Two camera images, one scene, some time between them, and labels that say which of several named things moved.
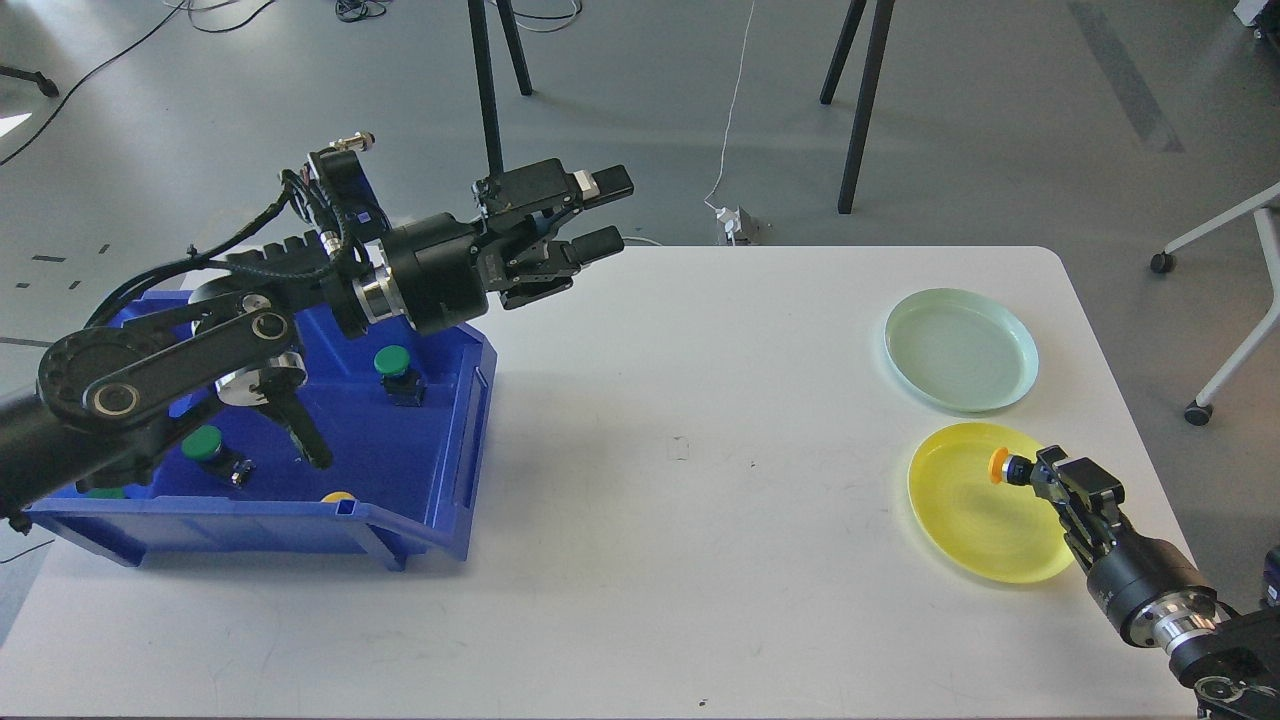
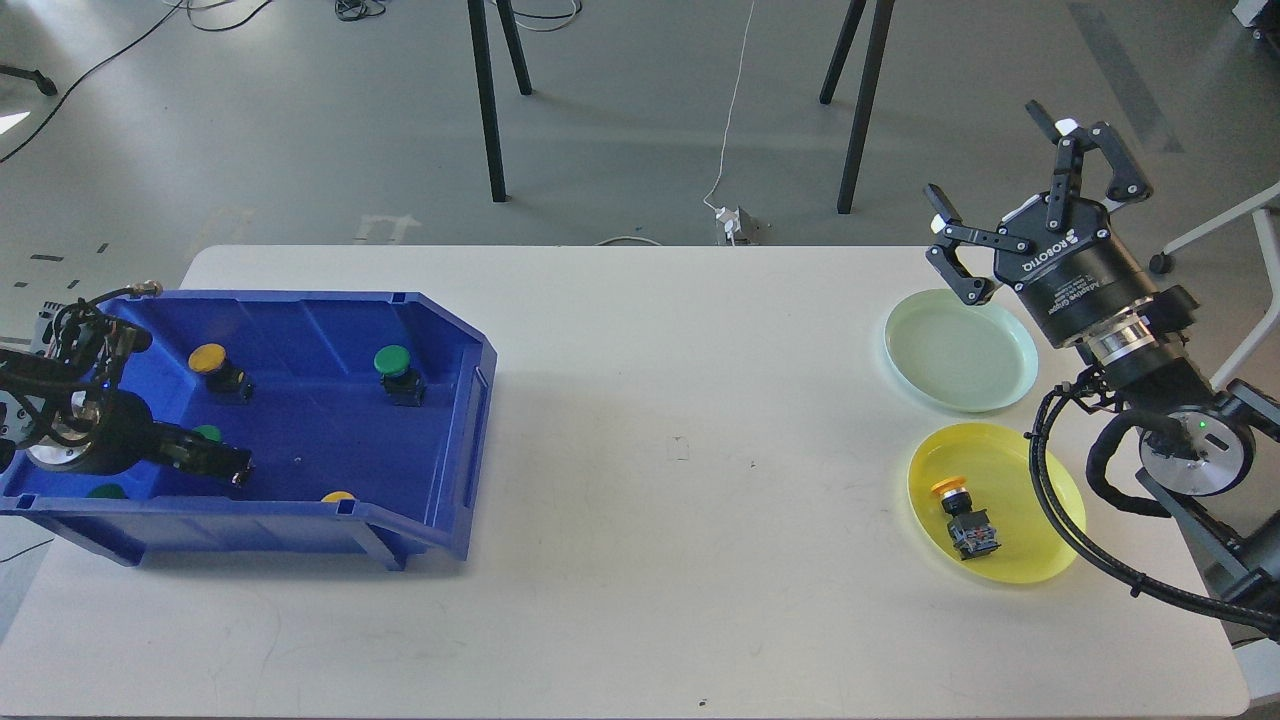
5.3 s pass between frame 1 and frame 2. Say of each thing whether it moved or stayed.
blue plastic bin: stayed
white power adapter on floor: stayed
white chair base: stayed
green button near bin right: stayed
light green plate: stayed
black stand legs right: stayed
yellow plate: stayed
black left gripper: moved
